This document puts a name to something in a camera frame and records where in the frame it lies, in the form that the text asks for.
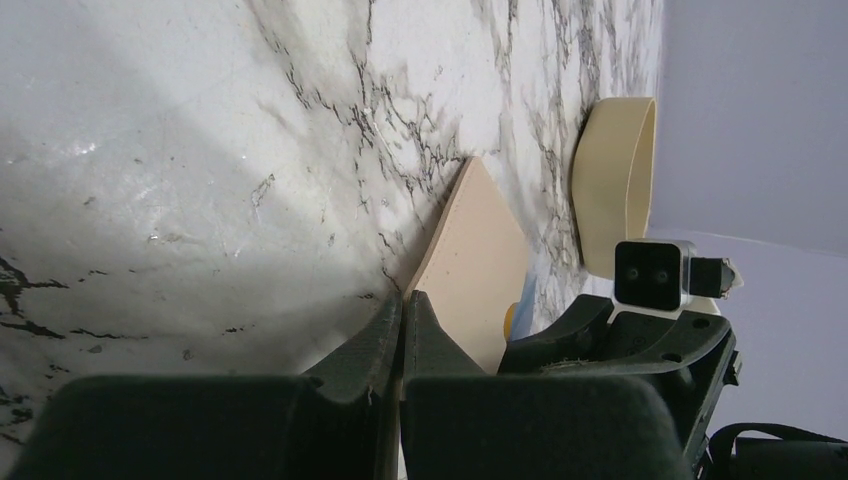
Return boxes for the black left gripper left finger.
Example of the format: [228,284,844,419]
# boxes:
[9,294,401,479]

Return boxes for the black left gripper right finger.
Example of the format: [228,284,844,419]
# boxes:
[400,291,691,479]

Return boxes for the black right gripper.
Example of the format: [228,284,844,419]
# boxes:
[498,294,741,464]

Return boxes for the tan leather card holder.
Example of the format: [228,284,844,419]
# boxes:
[404,157,530,374]

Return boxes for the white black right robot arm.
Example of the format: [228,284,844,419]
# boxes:
[498,295,847,479]

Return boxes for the beige oval tray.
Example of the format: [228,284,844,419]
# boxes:
[571,97,656,280]

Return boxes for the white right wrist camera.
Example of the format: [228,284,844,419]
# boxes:
[613,239,744,312]

